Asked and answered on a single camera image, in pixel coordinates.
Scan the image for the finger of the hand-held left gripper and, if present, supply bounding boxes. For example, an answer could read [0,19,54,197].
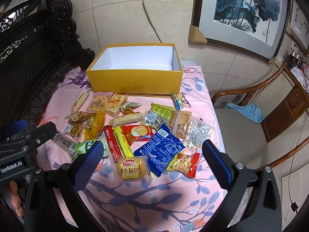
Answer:
[2,119,27,141]
[14,122,58,151]

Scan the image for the small bun packet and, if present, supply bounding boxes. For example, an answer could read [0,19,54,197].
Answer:
[113,156,152,182]

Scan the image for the yellow long bar packet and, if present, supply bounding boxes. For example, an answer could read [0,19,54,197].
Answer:
[113,126,134,157]

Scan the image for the red peanut packet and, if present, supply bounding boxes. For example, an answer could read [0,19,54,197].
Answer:
[165,151,200,178]

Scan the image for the pink floral tablecloth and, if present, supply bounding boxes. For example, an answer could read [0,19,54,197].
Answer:
[36,60,227,232]

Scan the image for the clear biscuit packet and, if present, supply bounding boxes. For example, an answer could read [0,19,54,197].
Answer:
[169,110,192,139]

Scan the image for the yellow bread packet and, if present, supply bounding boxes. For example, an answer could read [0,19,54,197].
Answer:
[84,112,106,141]

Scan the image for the small orange-brown snack packet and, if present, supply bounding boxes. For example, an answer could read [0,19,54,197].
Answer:
[63,122,85,141]

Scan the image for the cardboard corner protector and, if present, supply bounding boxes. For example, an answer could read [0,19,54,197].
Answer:
[189,25,207,43]

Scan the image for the yellow-green snack packet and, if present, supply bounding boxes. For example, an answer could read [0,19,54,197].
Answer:
[148,103,175,120]

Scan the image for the blue cloth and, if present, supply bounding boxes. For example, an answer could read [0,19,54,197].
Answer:
[226,103,265,124]

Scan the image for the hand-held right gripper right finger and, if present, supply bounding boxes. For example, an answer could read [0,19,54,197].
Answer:
[201,140,283,232]

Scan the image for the yellow cardboard box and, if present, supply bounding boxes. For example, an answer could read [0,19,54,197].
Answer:
[86,43,183,98]

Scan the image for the pink bag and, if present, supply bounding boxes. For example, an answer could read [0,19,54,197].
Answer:
[291,64,309,95]

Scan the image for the pale long rice bar packet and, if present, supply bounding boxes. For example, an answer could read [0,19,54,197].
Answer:
[71,92,88,113]

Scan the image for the wooden armchair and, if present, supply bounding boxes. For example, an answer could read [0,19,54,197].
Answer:
[211,61,309,172]

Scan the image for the person's left hand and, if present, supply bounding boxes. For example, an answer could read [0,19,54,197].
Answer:
[8,181,25,218]

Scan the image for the clear silver snack packet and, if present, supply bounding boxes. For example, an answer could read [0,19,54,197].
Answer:
[141,111,173,136]

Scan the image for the black cable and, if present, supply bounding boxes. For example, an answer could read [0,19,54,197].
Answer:
[291,118,309,213]

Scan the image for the grey power cable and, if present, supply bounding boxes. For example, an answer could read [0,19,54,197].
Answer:
[142,0,162,43]

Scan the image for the dark carved wooden furniture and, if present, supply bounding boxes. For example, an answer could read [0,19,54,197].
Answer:
[0,0,96,136]

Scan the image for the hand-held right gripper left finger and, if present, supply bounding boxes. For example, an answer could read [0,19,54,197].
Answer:
[24,140,114,232]

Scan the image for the red round cake packet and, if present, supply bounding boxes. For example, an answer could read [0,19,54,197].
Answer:
[121,125,155,145]

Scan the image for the black chargers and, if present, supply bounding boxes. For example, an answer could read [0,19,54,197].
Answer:
[286,48,302,68]

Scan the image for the clear white balls packet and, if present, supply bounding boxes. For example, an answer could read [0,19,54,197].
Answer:
[183,116,215,151]

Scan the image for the blue snack packet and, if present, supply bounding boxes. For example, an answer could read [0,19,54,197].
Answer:
[133,123,186,177]

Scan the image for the green snack packet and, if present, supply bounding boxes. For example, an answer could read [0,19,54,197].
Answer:
[71,139,109,160]

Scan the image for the framed picture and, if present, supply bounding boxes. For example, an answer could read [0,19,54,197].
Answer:
[286,0,309,51]

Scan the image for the sesame grain bar packet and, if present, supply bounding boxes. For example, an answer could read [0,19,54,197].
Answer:
[110,112,143,126]

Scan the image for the red long bar packet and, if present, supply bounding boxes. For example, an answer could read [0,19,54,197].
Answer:
[103,125,123,162]

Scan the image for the clear long bar packet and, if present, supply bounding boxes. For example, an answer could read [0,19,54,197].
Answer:
[53,132,79,159]

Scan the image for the framed lotus painting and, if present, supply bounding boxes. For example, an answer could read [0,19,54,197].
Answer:
[191,0,292,62]

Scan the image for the small striped snack packet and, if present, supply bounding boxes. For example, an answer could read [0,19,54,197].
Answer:
[121,101,142,114]

